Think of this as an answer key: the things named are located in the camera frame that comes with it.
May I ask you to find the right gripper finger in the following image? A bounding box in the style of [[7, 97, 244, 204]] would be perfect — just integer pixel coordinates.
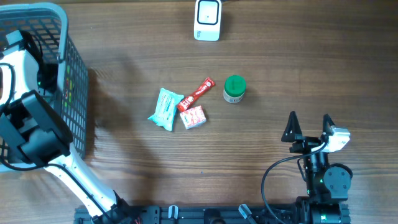
[[322, 114, 335, 136], [281, 111, 303, 142]]

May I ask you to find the green lid jar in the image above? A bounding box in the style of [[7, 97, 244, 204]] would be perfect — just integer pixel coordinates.
[[223, 75, 247, 103]]

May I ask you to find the red stick packet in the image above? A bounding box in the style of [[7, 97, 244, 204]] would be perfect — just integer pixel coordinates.
[[177, 77, 216, 112]]

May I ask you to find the small red white box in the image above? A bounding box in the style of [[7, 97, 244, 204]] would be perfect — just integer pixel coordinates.
[[180, 106, 207, 129]]

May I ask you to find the teal tissue packet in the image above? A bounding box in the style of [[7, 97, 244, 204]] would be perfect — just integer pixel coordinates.
[[148, 88, 184, 131]]

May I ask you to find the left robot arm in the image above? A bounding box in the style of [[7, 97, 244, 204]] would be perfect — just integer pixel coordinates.
[[1, 30, 139, 223]]

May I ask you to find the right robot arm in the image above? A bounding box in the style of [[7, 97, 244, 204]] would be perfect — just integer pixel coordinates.
[[281, 111, 353, 223]]

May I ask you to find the white barcode scanner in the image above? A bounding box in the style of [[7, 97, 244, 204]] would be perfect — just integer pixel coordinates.
[[193, 0, 222, 42]]

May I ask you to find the grey plastic shopping basket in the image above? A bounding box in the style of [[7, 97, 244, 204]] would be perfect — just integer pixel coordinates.
[[1, 2, 90, 157]]

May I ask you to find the left black cable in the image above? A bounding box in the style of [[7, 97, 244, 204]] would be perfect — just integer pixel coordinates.
[[0, 62, 106, 224]]

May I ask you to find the black cable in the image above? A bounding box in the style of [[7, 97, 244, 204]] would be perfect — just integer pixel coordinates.
[[261, 140, 329, 224], [0, 62, 106, 224]]

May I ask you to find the right black cable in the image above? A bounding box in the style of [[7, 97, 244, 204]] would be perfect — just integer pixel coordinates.
[[261, 140, 329, 224]]

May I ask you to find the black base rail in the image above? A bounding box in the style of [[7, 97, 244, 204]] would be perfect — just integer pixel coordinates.
[[73, 203, 351, 224]]

